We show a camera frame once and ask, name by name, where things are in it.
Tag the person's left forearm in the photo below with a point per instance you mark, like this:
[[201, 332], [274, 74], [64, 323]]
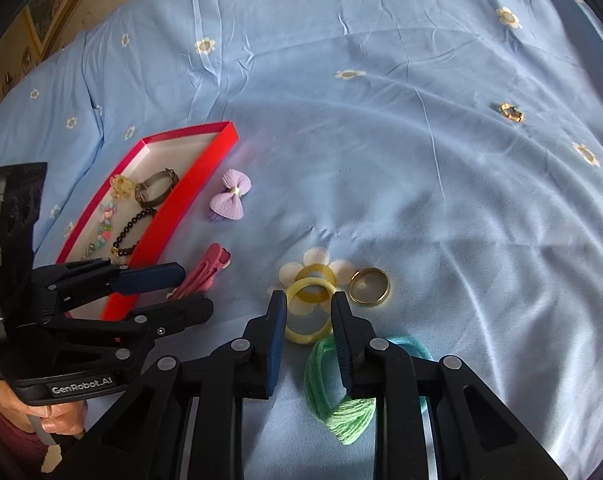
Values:
[[3, 442]]

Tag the pink hair clip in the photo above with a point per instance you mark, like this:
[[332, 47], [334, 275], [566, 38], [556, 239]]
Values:
[[201, 272]]

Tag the person's left hand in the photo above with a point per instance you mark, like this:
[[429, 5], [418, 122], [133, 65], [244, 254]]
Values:
[[56, 417]]

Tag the wristwatch with metal band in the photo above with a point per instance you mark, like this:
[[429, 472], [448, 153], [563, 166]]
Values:
[[156, 180]]

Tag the red shallow cardboard box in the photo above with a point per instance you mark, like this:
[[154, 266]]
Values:
[[181, 215]]

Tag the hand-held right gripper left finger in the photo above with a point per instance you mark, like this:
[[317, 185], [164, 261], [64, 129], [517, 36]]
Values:
[[276, 345]]

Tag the blue floral bedsheet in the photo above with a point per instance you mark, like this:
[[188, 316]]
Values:
[[381, 160]]

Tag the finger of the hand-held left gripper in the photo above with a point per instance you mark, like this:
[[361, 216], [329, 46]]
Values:
[[149, 276], [181, 312]]

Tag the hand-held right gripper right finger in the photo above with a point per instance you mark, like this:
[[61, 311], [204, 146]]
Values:
[[342, 345]]

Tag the yellow translucent hair clip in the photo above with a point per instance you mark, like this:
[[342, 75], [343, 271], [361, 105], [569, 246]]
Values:
[[120, 187]]

